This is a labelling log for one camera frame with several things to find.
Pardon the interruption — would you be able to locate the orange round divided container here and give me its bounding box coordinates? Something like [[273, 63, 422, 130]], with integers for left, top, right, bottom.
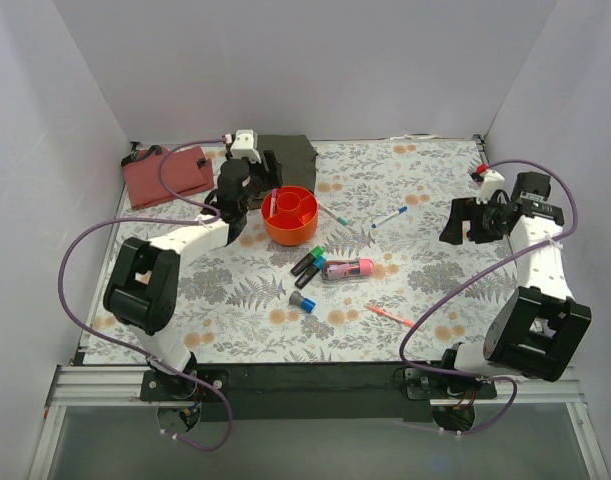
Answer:
[[261, 186, 319, 247]]

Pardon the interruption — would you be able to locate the orange pen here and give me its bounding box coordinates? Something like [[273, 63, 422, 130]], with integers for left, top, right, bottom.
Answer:
[[366, 305, 415, 328]]

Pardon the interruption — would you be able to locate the black highlighter green cap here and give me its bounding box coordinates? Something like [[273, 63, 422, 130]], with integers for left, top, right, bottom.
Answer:
[[290, 246, 324, 276]]

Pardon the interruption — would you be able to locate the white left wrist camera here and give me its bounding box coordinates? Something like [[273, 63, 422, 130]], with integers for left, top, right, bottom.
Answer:
[[223, 130, 261, 164]]

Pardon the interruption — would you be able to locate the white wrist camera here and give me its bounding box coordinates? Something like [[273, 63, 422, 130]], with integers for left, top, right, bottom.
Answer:
[[223, 130, 261, 164], [470, 164, 505, 205]]

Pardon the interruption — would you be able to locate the grey blue short marker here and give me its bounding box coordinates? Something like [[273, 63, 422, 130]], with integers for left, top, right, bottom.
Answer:
[[288, 290, 316, 314]]

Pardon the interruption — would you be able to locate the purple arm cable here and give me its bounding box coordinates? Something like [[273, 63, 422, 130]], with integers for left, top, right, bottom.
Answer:
[[398, 159, 580, 437], [58, 135, 235, 452]]

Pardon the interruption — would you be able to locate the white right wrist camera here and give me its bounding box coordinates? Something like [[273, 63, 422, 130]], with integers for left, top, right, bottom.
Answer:
[[470, 164, 505, 205]]

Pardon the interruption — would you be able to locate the pink clear pencil case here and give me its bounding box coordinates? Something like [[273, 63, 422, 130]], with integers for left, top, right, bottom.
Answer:
[[321, 258, 375, 281]]

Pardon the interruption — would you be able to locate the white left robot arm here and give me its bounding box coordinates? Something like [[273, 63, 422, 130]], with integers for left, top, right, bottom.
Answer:
[[103, 150, 282, 400]]

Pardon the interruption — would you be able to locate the white pen pink cap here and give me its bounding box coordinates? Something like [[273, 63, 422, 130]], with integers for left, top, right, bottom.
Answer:
[[269, 188, 278, 218]]

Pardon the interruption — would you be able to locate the olive green folded cloth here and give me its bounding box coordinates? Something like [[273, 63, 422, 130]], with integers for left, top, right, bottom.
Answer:
[[258, 135, 318, 192]]

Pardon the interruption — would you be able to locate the white pen teal cap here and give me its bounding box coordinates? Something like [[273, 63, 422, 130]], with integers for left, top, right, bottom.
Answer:
[[318, 202, 348, 226]]

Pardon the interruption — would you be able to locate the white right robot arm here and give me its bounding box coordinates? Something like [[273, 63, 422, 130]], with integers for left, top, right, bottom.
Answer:
[[437, 167, 591, 398]]

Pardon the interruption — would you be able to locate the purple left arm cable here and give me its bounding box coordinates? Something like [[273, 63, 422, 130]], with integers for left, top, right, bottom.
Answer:
[[58, 135, 235, 452]]

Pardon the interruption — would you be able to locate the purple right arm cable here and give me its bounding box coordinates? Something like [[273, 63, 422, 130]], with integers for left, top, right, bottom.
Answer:
[[398, 159, 580, 437]]

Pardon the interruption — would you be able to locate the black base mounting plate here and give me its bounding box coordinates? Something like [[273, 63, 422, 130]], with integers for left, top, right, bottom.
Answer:
[[139, 360, 499, 424]]

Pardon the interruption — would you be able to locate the black highlighter blue cap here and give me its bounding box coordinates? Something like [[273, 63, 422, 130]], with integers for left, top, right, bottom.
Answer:
[[295, 256, 326, 289]]

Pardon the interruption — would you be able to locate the floral patterned table mat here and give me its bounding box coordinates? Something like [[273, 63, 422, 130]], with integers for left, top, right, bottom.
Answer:
[[84, 139, 551, 364]]

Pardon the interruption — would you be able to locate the white pen blue cap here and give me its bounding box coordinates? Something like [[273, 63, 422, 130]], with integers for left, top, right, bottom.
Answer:
[[371, 206, 408, 229]]

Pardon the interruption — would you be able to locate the aluminium frame rail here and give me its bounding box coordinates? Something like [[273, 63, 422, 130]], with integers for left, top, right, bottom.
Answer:
[[29, 365, 609, 479]]

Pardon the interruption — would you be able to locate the red pouch with black strap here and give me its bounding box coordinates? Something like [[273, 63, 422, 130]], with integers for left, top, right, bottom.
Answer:
[[121, 145, 214, 210]]

